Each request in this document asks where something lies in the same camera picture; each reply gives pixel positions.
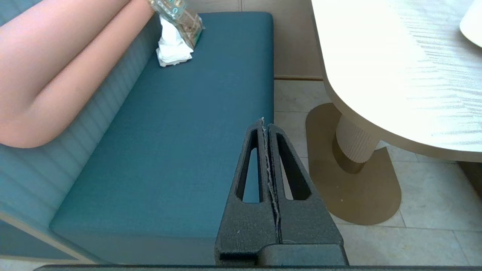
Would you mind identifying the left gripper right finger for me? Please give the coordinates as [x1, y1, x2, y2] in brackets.
[266, 123, 344, 247]

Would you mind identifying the teal ribbed sofa bench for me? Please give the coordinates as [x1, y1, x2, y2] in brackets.
[0, 0, 275, 265]

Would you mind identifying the green printed snack packet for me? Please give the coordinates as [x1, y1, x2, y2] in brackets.
[149, 0, 205, 49]

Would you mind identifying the crumpled white tissue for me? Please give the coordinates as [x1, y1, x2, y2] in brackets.
[156, 15, 194, 68]

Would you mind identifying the pink bolster cushion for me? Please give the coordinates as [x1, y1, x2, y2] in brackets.
[0, 0, 156, 149]

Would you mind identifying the beige table pedestal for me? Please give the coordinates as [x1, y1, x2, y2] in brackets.
[305, 102, 402, 226]

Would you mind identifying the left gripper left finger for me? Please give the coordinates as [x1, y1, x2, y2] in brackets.
[215, 117, 281, 263]

